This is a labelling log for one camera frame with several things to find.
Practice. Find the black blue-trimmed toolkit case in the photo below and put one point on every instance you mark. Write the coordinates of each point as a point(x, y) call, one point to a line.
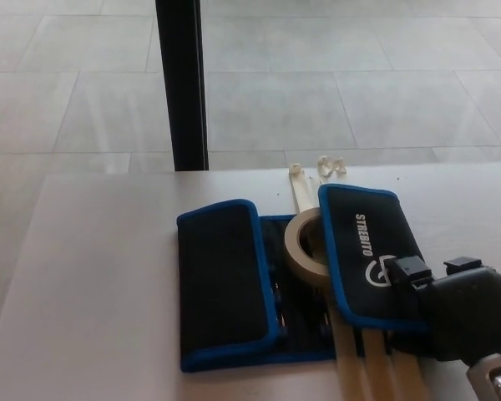
point(225, 275)

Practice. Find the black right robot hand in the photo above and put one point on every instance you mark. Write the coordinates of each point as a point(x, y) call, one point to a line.
point(463, 313)

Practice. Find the beige masking tape roll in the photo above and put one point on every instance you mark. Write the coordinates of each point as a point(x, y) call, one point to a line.
point(294, 255)

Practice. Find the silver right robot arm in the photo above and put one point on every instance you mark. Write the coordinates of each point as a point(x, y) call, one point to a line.
point(497, 376)

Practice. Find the black vertical post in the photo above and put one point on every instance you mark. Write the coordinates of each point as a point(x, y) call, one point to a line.
point(183, 83)

